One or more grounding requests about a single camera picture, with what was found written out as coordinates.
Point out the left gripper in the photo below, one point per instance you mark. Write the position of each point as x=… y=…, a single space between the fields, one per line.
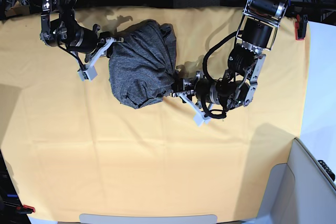
x=209 y=94

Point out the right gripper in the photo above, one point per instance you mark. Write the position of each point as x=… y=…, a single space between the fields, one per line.
x=88 y=41

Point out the grey long-sleeve shirt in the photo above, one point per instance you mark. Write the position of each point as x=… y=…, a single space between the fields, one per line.
x=142 y=68

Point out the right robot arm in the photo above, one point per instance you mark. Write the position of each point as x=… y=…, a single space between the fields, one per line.
x=60 y=29

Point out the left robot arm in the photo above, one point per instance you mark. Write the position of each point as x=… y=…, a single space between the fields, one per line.
x=256 y=33

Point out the yellow table cloth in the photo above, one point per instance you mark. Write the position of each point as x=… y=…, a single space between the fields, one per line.
x=71 y=148

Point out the red-black clamp right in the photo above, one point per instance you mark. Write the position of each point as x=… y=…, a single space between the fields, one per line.
x=301 y=26

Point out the red-black clamp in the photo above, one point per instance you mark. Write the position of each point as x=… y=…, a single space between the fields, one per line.
x=25 y=210
x=301 y=26

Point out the white plastic bin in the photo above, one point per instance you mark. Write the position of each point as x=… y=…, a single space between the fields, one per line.
x=298 y=191

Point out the red-black clamp left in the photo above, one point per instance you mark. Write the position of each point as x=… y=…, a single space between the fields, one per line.
x=25 y=210

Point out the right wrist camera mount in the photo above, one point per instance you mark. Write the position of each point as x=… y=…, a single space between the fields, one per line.
x=89 y=72

